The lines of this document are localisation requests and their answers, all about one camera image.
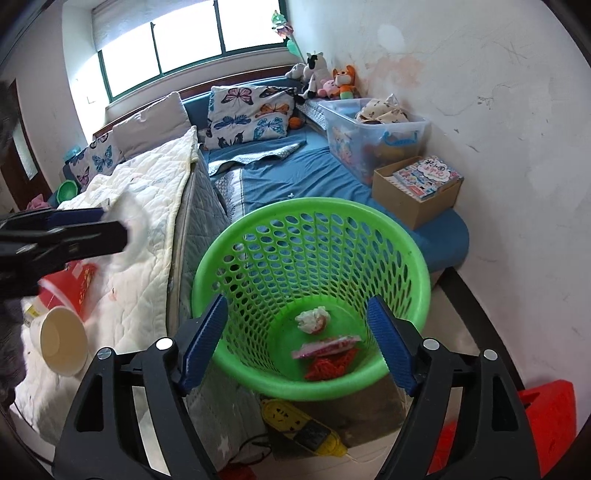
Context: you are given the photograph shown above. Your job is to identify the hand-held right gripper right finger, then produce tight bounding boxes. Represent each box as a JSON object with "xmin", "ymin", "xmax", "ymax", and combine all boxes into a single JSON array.
[{"xmin": 367, "ymin": 294, "xmax": 541, "ymax": 480}]

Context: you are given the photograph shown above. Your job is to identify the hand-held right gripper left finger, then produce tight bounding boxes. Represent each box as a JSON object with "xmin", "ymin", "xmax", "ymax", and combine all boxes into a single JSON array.
[{"xmin": 53, "ymin": 293, "xmax": 229, "ymax": 480}]

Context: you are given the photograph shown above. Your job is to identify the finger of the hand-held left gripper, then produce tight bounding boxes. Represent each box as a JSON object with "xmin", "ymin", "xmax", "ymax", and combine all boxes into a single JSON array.
[
  {"xmin": 0, "ymin": 220, "xmax": 129, "ymax": 269},
  {"xmin": 0, "ymin": 208, "xmax": 106, "ymax": 232}
]

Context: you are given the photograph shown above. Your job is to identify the clear plastic bowl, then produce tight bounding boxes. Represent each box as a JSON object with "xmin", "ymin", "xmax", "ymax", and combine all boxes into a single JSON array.
[{"xmin": 99, "ymin": 191, "xmax": 154, "ymax": 274}]

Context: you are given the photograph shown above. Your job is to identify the green plastic basket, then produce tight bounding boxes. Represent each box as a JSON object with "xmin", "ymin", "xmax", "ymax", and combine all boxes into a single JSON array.
[{"xmin": 191, "ymin": 198, "xmax": 432, "ymax": 401}]

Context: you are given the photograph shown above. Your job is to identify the person's left forearm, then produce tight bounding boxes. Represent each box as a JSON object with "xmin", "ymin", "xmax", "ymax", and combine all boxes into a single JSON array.
[{"xmin": 0, "ymin": 295, "xmax": 28, "ymax": 404}]

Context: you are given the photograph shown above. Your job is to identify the green plastic basin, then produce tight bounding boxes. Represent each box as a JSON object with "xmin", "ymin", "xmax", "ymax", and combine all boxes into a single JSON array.
[{"xmin": 55, "ymin": 180, "xmax": 80, "ymax": 204}]

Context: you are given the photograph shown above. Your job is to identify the red paper cup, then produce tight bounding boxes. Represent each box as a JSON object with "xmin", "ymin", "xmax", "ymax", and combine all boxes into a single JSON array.
[{"xmin": 37, "ymin": 261, "xmax": 100, "ymax": 322}]

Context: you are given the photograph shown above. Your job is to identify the pink snack wrapper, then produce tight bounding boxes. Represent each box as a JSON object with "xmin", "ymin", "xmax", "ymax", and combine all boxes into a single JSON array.
[{"xmin": 291, "ymin": 335, "xmax": 362, "ymax": 361}]

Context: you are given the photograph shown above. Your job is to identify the small butterfly print pillow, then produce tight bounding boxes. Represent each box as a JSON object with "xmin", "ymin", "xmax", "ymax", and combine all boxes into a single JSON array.
[{"xmin": 65, "ymin": 131, "xmax": 126, "ymax": 193}]

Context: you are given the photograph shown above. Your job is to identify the red mesh net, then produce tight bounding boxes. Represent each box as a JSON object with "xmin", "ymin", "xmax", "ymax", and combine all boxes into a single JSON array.
[{"xmin": 304, "ymin": 348, "xmax": 360, "ymax": 383}]

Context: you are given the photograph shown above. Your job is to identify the brown wooden door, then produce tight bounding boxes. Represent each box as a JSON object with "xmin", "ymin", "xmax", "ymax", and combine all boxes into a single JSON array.
[{"xmin": 0, "ymin": 78, "xmax": 54, "ymax": 213}]

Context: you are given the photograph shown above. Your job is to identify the white paper cup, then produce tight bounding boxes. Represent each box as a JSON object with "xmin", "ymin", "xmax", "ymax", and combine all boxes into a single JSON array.
[{"xmin": 28, "ymin": 305, "xmax": 89, "ymax": 377}]

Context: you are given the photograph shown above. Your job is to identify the white quilt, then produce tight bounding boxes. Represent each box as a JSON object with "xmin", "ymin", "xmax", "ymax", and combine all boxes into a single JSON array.
[{"xmin": 14, "ymin": 126, "xmax": 200, "ymax": 430}]

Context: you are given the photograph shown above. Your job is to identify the crumpled white tissue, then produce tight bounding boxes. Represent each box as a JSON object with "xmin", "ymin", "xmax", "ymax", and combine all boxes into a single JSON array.
[{"xmin": 294, "ymin": 305, "xmax": 332, "ymax": 334}]

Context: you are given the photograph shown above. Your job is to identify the yellow power strip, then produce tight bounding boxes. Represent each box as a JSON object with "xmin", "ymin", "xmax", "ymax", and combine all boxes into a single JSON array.
[{"xmin": 259, "ymin": 398, "xmax": 347, "ymax": 457}]

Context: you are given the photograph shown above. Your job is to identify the grey mattress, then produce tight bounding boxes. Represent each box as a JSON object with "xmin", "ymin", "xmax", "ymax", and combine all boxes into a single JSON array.
[{"xmin": 168, "ymin": 143, "xmax": 278, "ymax": 476}]

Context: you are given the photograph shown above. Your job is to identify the grey pillow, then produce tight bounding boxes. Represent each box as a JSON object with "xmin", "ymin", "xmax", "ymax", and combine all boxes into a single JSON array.
[{"xmin": 112, "ymin": 91, "xmax": 192, "ymax": 160}]

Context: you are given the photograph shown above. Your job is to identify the brown cardboard box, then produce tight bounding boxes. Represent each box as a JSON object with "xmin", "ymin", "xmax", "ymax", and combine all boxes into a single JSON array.
[{"xmin": 372, "ymin": 156, "xmax": 464, "ymax": 230}]

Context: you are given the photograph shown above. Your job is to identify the colourful picture book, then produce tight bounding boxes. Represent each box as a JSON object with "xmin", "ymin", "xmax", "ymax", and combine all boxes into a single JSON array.
[{"xmin": 392, "ymin": 157, "xmax": 464, "ymax": 200}]

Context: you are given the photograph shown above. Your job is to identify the brown wooden headboard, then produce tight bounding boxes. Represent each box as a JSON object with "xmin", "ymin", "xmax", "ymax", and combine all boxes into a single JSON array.
[{"xmin": 92, "ymin": 69, "xmax": 296, "ymax": 139}]

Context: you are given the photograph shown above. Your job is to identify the red plastic stool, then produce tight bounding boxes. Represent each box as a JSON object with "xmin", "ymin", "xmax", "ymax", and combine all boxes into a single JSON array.
[{"xmin": 427, "ymin": 379, "xmax": 578, "ymax": 478}]

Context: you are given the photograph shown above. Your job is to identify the blue bed sheet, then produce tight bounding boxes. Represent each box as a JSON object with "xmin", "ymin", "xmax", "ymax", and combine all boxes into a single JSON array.
[{"xmin": 182, "ymin": 78, "xmax": 471, "ymax": 278}]

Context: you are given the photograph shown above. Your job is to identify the folded grey blanket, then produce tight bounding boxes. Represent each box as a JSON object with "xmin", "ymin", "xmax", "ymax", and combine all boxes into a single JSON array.
[{"xmin": 208, "ymin": 141, "xmax": 308, "ymax": 176}]

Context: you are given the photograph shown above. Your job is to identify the large butterfly print pillow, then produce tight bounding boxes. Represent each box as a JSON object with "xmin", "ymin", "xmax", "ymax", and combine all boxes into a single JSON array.
[{"xmin": 203, "ymin": 84, "xmax": 296, "ymax": 151}]

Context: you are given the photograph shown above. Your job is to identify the clear plastic storage bin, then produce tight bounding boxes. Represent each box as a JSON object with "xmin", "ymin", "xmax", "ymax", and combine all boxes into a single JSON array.
[{"xmin": 318, "ymin": 98, "xmax": 428, "ymax": 186}]

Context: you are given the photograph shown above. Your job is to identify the green framed window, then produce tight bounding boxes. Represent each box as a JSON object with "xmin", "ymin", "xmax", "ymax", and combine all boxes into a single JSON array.
[{"xmin": 90, "ymin": 0, "xmax": 289, "ymax": 104}]

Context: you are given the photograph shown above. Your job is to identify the patterned cloth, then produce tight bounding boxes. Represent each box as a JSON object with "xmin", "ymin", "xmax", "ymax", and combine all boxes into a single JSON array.
[{"xmin": 355, "ymin": 93, "xmax": 411, "ymax": 125}]

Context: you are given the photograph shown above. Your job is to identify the orange fox plush toy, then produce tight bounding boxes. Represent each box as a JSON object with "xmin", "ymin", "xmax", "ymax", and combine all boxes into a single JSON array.
[{"xmin": 332, "ymin": 65, "xmax": 362, "ymax": 101}]

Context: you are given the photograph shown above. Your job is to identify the colourful pinwheel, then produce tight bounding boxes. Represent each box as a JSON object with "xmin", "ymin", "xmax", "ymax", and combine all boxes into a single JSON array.
[{"xmin": 271, "ymin": 10, "xmax": 308, "ymax": 63}]

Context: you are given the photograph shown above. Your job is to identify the cow plush toy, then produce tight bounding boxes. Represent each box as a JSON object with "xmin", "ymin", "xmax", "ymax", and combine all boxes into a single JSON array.
[{"xmin": 295, "ymin": 51, "xmax": 329, "ymax": 104}]

